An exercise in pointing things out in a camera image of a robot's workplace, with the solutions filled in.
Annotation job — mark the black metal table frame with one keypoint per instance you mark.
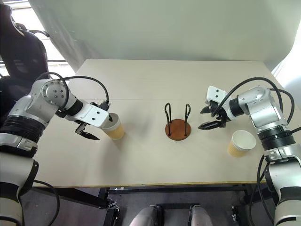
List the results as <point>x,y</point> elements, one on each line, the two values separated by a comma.
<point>164,189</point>

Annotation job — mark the black office chair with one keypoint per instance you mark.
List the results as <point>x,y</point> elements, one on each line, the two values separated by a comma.
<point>26,58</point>

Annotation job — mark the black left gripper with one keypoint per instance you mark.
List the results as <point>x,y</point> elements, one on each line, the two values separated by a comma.
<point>81,127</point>

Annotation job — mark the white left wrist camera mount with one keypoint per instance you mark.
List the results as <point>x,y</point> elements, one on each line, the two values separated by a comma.
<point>95,115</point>

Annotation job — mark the grey rounded shape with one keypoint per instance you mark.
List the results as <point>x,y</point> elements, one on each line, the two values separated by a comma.
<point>201,215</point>
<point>147,216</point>

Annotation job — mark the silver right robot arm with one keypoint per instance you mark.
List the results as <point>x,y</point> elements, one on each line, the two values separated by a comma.
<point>261,110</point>

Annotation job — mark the yellow paper cup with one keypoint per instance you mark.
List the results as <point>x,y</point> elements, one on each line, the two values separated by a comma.
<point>242,142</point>
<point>115,130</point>

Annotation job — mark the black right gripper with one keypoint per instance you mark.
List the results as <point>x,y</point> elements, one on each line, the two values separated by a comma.
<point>221,116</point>

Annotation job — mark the white backdrop cloth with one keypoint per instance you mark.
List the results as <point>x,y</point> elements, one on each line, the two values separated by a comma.
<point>152,28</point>

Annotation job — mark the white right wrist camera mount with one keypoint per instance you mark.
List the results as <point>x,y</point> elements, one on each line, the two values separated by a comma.
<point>215,94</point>

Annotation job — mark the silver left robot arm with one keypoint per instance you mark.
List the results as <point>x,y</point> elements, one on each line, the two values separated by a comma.
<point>28,108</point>

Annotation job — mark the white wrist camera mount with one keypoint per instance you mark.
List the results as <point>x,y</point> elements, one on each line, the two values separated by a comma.
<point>215,94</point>
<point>95,115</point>

